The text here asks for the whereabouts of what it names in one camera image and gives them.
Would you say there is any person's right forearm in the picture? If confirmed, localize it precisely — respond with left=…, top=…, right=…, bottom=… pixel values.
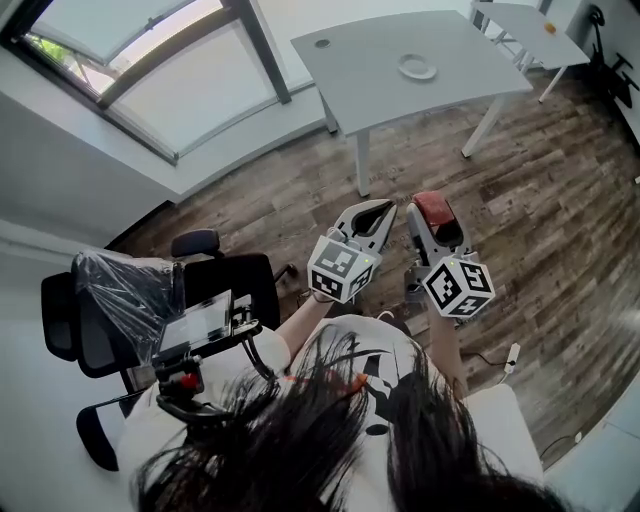
left=427, top=309, right=470, bottom=397

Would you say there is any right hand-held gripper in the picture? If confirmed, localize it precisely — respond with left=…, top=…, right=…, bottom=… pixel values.
left=403, top=198, right=496, bottom=319

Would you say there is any person's left forearm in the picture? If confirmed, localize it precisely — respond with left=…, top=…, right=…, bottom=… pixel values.
left=274, top=294, right=336, bottom=357

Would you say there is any thin black cable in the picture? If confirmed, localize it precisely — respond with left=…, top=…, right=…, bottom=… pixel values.
left=542, top=432, right=584, bottom=461

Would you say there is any white plate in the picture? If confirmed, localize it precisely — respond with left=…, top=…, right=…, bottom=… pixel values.
left=397, top=52, right=439, bottom=81

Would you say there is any black scooter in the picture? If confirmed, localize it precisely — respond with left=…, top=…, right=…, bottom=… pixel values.
left=584, top=2, right=640, bottom=109

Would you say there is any person's white printed shirt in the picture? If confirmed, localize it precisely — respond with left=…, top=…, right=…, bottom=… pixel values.
left=119, top=312, right=546, bottom=512

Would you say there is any black floor cable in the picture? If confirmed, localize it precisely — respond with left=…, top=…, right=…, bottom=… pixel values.
left=459, top=349, right=506, bottom=369

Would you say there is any plastic-wrapped black chair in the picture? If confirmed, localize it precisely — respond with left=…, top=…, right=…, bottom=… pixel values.
left=39, top=248, right=186, bottom=472

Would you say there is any dark window frame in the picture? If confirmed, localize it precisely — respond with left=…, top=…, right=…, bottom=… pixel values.
left=0, top=0, right=294, bottom=166

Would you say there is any red block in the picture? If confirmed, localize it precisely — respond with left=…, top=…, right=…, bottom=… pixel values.
left=412, top=191, right=457, bottom=229

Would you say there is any grey table with white legs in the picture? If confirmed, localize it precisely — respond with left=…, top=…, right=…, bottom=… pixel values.
left=289, top=9, right=535, bottom=198

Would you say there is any black chest rig mount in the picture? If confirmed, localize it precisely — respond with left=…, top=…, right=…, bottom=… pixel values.
left=127, top=292, right=279, bottom=426

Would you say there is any black office chair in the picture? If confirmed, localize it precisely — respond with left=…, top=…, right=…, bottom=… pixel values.
left=169, top=228, right=296, bottom=331

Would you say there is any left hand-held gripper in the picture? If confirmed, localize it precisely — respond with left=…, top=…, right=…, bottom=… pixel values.
left=305, top=198, right=400, bottom=304

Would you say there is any small black monitor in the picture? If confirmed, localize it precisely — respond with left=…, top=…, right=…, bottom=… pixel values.
left=152, top=288, right=235, bottom=359

